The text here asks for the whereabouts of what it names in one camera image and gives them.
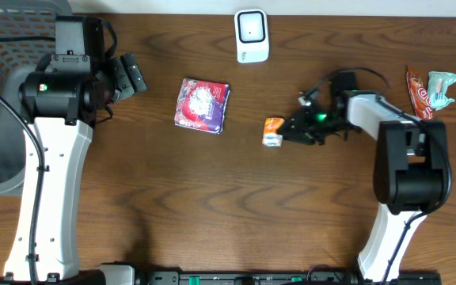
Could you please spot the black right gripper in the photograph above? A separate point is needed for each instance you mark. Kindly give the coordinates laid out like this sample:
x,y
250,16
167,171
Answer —
x,y
305,127

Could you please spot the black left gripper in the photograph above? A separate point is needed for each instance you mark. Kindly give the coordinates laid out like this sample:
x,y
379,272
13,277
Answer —
x,y
124,74

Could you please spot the small orange tissue pack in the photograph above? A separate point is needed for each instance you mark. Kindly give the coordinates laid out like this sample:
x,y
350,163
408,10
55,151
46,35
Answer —
x,y
271,138

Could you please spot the purple red snack bag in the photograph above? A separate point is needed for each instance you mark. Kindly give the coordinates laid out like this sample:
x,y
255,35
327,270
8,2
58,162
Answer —
x,y
201,105

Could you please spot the orange brown snack bar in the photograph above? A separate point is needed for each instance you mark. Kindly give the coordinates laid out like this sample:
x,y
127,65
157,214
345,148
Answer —
x,y
418,95

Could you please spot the mint green snack packet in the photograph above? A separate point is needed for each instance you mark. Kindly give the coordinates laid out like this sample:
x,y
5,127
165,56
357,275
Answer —
x,y
438,84

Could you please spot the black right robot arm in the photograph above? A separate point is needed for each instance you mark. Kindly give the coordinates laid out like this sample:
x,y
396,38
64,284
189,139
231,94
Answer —
x,y
412,175

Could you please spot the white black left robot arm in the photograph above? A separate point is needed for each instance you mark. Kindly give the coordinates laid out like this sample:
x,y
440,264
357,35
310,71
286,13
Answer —
x,y
59,98

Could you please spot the grey plastic mesh basket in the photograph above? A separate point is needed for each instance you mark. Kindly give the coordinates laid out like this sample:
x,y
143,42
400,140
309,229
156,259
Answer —
x,y
26,32

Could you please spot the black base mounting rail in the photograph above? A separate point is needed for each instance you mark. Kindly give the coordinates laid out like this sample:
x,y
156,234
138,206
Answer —
x,y
317,277

